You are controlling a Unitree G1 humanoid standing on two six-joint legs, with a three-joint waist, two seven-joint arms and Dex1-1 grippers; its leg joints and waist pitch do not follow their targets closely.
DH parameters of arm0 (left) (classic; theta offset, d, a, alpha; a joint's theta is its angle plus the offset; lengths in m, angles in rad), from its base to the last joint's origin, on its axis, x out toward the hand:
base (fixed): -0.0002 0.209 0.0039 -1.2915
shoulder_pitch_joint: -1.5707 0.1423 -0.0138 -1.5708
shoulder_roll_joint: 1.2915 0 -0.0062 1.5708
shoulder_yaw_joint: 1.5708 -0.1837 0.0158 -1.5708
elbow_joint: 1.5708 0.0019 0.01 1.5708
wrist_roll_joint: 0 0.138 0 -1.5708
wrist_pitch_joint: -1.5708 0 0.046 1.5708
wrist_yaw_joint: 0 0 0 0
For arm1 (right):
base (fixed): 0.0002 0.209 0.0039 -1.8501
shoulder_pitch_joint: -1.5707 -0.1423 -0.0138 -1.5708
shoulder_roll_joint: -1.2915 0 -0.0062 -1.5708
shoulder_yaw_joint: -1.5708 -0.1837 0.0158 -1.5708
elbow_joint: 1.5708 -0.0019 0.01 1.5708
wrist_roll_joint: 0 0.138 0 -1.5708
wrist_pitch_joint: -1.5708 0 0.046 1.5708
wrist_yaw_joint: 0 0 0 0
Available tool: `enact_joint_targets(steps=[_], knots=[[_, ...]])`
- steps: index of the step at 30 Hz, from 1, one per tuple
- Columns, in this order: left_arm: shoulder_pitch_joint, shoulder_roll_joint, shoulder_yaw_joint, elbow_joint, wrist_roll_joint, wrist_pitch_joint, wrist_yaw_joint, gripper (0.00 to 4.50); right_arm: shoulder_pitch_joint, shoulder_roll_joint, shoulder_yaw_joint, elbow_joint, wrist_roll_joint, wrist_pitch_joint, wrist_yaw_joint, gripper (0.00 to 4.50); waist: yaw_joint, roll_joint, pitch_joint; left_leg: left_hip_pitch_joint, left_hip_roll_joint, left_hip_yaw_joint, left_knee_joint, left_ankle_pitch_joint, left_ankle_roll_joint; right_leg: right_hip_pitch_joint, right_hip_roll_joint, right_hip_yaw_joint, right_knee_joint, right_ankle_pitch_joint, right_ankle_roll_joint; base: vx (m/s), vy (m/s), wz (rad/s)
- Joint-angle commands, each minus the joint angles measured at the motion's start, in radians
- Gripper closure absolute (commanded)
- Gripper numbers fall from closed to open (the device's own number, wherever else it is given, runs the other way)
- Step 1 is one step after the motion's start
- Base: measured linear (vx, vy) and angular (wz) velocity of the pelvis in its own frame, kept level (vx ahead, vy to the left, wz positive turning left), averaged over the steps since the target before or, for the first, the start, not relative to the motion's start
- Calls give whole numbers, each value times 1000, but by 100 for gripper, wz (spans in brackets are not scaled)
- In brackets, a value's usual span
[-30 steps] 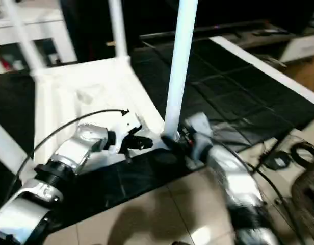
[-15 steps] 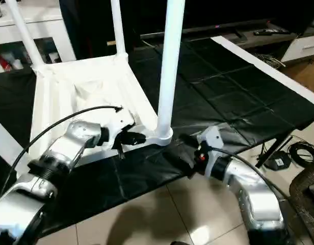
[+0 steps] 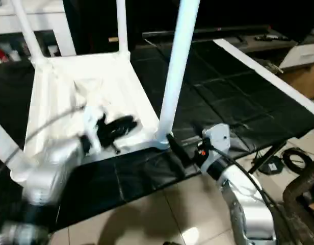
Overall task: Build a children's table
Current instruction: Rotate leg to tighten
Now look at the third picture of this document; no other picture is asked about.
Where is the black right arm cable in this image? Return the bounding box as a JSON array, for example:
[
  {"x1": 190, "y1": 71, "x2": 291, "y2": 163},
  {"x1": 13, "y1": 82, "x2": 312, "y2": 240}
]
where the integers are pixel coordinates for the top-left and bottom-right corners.
[{"x1": 211, "y1": 147, "x2": 281, "y2": 228}]

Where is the white plastic table top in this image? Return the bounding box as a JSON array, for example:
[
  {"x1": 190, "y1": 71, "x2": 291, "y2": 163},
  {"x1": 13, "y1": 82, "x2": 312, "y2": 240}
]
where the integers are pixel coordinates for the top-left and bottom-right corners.
[{"x1": 9, "y1": 51, "x2": 171, "y2": 185}]

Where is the white glass-door cabinet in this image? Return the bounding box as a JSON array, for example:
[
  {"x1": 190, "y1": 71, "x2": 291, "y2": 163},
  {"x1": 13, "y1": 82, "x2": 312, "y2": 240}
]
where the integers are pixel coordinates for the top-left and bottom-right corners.
[{"x1": 0, "y1": 0, "x2": 77, "y2": 63}]

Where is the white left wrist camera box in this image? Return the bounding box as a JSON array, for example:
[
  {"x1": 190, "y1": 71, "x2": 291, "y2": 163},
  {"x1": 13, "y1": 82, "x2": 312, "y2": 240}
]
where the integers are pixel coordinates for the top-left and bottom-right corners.
[{"x1": 81, "y1": 106, "x2": 108, "y2": 154}]

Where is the black work mat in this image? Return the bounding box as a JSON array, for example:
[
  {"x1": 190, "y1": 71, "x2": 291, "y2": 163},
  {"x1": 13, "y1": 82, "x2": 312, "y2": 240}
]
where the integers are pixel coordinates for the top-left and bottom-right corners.
[{"x1": 0, "y1": 38, "x2": 314, "y2": 225}]

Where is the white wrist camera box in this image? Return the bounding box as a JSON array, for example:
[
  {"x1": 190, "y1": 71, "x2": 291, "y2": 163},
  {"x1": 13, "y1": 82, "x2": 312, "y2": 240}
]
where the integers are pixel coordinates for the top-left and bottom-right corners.
[
  {"x1": 202, "y1": 124, "x2": 232, "y2": 172},
  {"x1": 81, "y1": 106, "x2": 108, "y2": 154}
]

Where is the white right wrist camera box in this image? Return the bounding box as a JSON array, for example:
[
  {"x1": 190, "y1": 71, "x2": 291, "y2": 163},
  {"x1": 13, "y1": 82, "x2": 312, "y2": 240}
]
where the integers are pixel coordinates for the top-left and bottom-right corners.
[{"x1": 202, "y1": 124, "x2": 232, "y2": 172}]

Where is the black metal bar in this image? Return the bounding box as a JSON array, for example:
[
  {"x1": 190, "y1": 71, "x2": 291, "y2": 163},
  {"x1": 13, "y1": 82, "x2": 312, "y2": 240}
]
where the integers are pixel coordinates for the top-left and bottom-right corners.
[{"x1": 143, "y1": 24, "x2": 301, "y2": 44}]

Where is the white plastic table leg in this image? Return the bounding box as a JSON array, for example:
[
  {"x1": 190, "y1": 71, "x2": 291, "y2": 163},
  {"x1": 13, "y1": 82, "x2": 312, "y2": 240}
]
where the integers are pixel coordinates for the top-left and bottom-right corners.
[
  {"x1": 115, "y1": 0, "x2": 132, "y2": 58},
  {"x1": 11, "y1": 0, "x2": 48, "y2": 68},
  {"x1": 0, "y1": 116, "x2": 26, "y2": 172},
  {"x1": 155, "y1": 0, "x2": 201, "y2": 148}
]

